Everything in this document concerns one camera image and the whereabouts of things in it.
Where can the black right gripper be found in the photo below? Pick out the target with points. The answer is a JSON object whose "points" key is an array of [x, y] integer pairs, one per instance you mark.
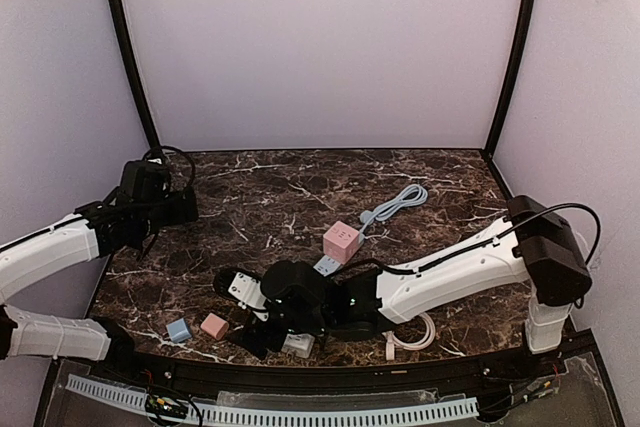
{"points": [[267, 329]]}

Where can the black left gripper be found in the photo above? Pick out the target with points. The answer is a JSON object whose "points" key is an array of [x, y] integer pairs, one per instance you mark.
{"points": [[176, 207]]}

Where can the small pink plug adapter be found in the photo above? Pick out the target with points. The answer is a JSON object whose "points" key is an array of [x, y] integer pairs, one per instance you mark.
{"points": [[215, 326]]}

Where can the pink cube socket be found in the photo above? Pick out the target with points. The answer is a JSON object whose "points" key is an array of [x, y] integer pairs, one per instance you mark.
{"points": [[341, 242]]}

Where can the light blue power strip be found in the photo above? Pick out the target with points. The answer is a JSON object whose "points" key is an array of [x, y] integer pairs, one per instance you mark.
{"points": [[327, 266]]}

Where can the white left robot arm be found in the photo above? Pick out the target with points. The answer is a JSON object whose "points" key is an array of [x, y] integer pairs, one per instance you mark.
{"points": [[39, 255]]}

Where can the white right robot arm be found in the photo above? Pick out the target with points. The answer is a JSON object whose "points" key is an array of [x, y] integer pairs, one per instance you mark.
{"points": [[531, 243]]}

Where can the small blue plug adapter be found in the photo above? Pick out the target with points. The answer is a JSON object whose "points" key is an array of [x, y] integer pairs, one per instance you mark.
{"points": [[178, 331]]}

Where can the white cube socket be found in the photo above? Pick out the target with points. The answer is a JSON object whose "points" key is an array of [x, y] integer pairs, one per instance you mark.
{"points": [[299, 345]]}

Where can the black front frame rail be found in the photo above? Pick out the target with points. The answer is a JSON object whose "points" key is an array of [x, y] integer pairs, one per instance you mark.
{"points": [[478, 374]]}

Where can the black left frame post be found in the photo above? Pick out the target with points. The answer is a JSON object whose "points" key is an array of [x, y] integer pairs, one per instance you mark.
{"points": [[130, 65]]}

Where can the black frame post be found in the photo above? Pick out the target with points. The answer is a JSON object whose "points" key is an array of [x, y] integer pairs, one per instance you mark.
{"points": [[510, 77], [130, 65]]}

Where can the white slotted cable duct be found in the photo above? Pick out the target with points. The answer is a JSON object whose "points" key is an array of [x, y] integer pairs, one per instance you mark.
{"points": [[136, 400]]}

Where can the black right frame post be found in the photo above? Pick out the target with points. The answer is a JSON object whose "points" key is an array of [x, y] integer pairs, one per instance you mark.
{"points": [[510, 77]]}

